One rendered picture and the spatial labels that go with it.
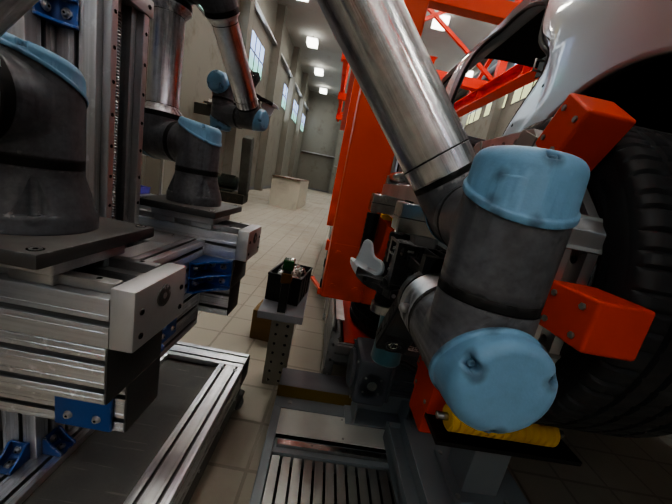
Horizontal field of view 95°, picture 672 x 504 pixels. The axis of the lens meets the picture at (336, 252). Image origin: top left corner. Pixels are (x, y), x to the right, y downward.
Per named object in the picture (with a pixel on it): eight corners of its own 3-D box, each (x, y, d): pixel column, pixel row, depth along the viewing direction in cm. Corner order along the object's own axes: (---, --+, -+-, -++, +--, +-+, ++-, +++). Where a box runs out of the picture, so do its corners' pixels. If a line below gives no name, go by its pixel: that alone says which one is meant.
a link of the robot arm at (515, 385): (592, 342, 19) (545, 455, 21) (497, 283, 30) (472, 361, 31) (470, 321, 18) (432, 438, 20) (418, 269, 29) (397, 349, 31)
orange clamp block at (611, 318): (579, 329, 47) (636, 363, 38) (531, 321, 47) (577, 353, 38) (596, 287, 46) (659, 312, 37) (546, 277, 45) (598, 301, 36)
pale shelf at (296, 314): (301, 325, 115) (303, 318, 115) (256, 317, 114) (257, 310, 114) (309, 286, 157) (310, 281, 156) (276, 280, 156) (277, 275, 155)
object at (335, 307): (343, 367, 138) (353, 322, 133) (322, 363, 138) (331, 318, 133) (335, 248, 379) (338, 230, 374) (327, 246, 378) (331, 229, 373)
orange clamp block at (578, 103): (590, 174, 50) (640, 121, 44) (545, 164, 50) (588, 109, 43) (572, 152, 55) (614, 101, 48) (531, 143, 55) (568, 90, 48)
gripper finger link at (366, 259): (357, 232, 53) (398, 247, 46) (350, 265, 54) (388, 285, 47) (343, 231, 51) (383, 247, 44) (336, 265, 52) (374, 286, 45)
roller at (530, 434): (566, 455, 68) (576, 434, 66) (437, 436, 66) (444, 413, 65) (548, 434, 73) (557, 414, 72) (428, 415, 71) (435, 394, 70)
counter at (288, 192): (305, 204, 1050) (309, 180, 1032) (295, 210, 823) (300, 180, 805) (283, 199, 1047) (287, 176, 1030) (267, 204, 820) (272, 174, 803)
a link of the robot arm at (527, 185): (453, 154, 29) (423, 264, 32) (494, 133, 18) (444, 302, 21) (539, 170, 28) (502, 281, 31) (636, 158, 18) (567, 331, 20)
